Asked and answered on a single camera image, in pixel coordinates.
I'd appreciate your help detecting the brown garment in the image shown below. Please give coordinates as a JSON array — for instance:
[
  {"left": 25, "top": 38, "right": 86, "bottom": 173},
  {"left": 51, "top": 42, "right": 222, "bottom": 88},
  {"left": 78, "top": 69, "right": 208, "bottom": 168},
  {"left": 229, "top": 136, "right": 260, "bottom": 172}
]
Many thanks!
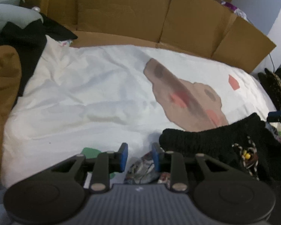
[{"left": 0, "top": 45, "right": 22, "bottom": 170}]

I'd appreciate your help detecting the white cartoon print bedsheet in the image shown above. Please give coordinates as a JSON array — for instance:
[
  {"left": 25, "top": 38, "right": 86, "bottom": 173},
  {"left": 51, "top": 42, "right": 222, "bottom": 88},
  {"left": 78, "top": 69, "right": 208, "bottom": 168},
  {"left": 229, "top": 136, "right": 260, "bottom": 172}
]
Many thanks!
[{"left": 1, "top": 39, "right": 275, "bottom": 187}]

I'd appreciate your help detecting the brown cardboard box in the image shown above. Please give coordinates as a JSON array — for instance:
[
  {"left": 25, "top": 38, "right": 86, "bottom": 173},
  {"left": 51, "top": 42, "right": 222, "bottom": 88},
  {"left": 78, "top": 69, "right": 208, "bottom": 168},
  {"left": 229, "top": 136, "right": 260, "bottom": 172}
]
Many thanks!
[{"left": 25, "top": 0, "right": 275, "bottom": 73}]

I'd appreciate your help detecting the black knit garment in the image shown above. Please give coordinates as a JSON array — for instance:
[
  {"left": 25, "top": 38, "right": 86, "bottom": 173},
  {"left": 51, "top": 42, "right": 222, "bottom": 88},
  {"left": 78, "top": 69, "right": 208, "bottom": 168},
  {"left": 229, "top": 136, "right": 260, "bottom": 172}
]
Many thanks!
[{"left": 159, "top": 113, "right": 281, "bottom": 224}]

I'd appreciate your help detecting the black garment on pile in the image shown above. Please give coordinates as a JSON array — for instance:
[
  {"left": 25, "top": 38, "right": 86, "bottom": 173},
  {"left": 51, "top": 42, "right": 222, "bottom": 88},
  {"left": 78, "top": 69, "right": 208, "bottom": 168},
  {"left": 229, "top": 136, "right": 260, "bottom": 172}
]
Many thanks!
[{"left": 0, "top": 13, "right": 78, "bottom": 97}]

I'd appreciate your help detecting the leopard print garment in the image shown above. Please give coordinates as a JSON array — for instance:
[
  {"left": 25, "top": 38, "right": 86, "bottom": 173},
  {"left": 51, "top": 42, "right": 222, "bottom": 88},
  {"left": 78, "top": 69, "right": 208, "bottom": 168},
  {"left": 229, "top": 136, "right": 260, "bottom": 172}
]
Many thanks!
[{"left": 257, "top": 69, "right": 281, "bottom": 110}]

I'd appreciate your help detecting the pale green garment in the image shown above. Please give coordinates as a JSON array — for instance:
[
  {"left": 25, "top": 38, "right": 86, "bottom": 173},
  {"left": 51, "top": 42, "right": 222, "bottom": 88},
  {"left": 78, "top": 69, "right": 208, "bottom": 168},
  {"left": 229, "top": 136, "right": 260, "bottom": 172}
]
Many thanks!
[{"left": 0, "top": 0, "right": 43, "bottom": 32}]

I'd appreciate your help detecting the floral patterned cloth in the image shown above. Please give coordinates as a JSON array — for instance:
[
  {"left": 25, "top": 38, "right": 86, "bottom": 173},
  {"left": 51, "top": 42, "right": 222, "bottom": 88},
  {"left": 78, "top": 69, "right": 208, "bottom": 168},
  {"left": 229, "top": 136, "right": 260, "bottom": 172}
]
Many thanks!
[{"left": 124, "top": 151, "right": 170, "bottom": 188}]

